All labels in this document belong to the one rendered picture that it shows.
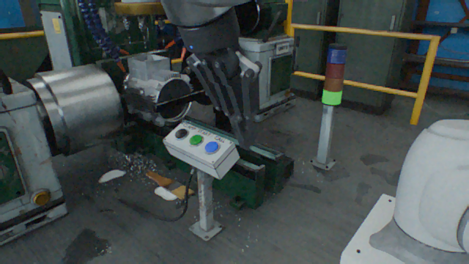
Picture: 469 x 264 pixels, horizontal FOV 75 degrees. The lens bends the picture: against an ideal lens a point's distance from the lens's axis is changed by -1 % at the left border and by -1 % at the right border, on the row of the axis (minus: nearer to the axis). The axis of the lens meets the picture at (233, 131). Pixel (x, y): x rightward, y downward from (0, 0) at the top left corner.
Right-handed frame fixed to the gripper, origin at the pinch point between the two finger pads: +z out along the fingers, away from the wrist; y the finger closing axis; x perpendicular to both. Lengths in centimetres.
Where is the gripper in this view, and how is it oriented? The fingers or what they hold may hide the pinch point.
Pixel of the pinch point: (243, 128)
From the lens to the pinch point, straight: 52.0
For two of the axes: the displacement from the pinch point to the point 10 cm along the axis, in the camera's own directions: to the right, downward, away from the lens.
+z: 2.6, 7.1, 6.5
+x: -6.1, 6.5, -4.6
